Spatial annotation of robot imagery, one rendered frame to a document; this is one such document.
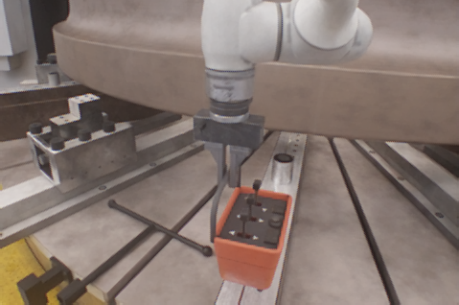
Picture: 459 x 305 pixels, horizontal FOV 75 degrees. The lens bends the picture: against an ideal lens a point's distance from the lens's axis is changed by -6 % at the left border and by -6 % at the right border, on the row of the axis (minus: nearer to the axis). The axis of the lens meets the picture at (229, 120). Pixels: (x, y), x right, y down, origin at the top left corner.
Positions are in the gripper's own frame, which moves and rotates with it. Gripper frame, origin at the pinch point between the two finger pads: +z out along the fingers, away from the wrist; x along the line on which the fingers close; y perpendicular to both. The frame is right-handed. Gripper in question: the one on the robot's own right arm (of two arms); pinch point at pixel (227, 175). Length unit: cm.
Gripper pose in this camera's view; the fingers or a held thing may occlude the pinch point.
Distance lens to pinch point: 66.2
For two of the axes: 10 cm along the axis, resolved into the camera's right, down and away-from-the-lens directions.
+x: 9.6, 1.3, -2.6
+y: -2.9, 3.5, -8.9
